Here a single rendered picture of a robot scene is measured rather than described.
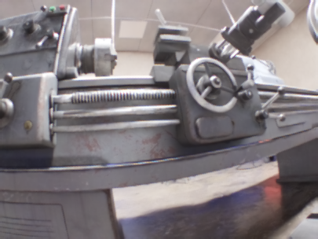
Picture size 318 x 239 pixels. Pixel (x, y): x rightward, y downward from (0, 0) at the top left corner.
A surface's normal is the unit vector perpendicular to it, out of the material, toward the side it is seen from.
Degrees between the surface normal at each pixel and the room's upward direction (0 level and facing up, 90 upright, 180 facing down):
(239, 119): 90
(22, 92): 90
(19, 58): 90
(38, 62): 90
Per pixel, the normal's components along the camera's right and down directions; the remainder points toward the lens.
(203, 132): 0.26, -0.26
